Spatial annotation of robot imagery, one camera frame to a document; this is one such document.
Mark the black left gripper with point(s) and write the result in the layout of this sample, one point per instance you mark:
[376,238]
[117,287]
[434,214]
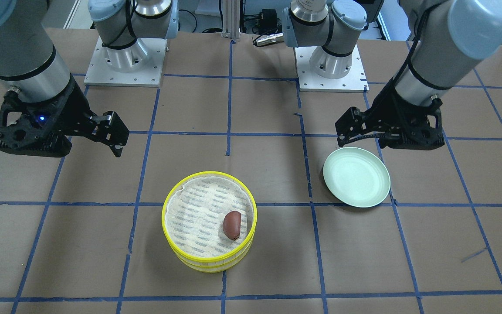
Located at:
[385,109]

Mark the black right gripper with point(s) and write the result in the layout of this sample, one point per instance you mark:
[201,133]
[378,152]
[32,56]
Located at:
[75,112]

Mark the yellow bamboo steamer tray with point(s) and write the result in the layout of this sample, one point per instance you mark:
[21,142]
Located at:
[193,213]

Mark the brown steamed bun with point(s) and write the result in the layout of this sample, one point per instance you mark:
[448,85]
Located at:
[232,225]

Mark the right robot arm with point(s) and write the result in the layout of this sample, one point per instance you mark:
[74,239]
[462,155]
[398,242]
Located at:
[32,64]

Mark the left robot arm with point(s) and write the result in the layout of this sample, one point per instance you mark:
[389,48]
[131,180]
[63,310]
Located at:
[450,38]

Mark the yellow bamboo steamer base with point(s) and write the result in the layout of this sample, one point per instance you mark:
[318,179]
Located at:
[217,266]

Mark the light green plate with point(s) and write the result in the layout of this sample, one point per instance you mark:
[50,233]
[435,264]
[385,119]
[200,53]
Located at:
[357,177]

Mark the black power adapter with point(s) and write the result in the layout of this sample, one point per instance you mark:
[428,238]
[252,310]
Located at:
[268,18]

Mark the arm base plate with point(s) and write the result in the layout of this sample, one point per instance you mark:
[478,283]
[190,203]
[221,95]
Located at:
[320,72]
[140,65]

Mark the aluminium frame post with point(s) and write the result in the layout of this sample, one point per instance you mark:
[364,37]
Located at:
[230,17]

